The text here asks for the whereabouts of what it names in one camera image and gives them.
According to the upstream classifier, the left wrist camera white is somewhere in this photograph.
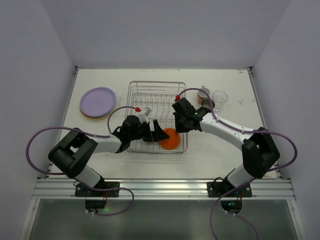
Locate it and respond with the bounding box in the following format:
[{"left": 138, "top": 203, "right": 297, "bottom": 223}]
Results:
[{"left": 137, "top": 107, "right": 152, "bottom": 124}]

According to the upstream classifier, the purple plate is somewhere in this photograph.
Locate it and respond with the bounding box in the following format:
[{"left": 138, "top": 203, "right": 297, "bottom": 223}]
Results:
[{"left": 79, "top": 87, "right": 117, "bottom": 118}]

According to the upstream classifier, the orange bowl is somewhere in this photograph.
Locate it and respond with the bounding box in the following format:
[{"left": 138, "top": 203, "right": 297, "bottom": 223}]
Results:
[{"left": 159, "top": 128, "right": 181, "bottom": 150}]

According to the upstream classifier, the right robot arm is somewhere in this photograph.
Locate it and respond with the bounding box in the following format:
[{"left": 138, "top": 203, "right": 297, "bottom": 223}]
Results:
[{"left": 172, "top": 97, "right": 280, "bottom": 191}]

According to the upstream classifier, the aluminium mounting rail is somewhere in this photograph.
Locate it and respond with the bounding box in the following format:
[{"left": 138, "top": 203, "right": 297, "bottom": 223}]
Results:
[{"left": 32, "top": 178, "right": 296, "bottom": 200}]

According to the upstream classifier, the metal wire dish rack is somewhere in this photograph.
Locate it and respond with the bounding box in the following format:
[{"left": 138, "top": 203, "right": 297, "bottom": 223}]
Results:
[{"left": 126, "top": 81, "right": 188, "bottom": 154}]

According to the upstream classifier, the clear glass cup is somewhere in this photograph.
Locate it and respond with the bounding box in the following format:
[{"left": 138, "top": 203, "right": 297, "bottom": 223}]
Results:
[{"left": 211, "top": 90, "right": 228, "bottom": 112}]

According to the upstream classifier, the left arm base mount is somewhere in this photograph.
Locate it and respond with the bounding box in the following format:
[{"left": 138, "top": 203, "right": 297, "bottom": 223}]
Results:
[{"left": 74, "top": 180, "right": 121, "bottom": 210}]

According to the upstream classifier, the white brown cup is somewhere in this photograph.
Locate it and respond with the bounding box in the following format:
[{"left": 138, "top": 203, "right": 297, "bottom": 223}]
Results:
[{"left": 200, "top": 98, "right": 215, "bottom": 109}]

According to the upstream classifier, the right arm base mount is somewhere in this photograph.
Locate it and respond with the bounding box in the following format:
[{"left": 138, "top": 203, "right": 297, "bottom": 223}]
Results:
[{"left": 206, "top": 177, "right": 253, "bottom": 214}]

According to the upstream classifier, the tan plastic plate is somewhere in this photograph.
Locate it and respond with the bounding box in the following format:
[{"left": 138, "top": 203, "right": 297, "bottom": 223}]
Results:
[{"left": 81, "top": 112, "right": 109, "bottom": 121}]

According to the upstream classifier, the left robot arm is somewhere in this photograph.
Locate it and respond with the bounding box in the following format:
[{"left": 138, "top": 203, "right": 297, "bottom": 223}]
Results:
[{"left": 48, "top": 115, "right": 170, "bottom": 189}]

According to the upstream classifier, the pink mug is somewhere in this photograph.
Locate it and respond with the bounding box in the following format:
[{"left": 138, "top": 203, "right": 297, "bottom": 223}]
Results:
[{"left": 197, "top": 86, "right": 210, "bottom": 104}]

